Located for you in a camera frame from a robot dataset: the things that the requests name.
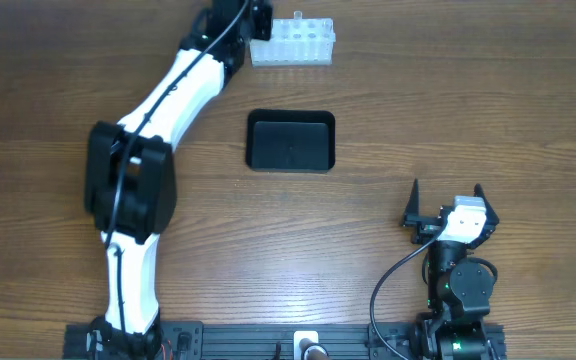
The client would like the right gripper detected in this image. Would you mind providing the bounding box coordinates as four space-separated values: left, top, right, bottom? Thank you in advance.
400 178 501 250

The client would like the black tray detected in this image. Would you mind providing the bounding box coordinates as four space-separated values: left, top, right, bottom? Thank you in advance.
244 108 337 174

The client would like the white test tube rack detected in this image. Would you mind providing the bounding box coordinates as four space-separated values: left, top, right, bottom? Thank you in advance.
248 16 337 68

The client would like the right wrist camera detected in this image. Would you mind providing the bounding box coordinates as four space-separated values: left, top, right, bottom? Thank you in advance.
437 194 488 245

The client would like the black cable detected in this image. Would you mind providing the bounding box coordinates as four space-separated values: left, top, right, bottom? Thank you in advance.
103 0 252 251
369 225 445 360

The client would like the mounting rail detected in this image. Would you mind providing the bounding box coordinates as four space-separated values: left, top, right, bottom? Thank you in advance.
62 320 507 360

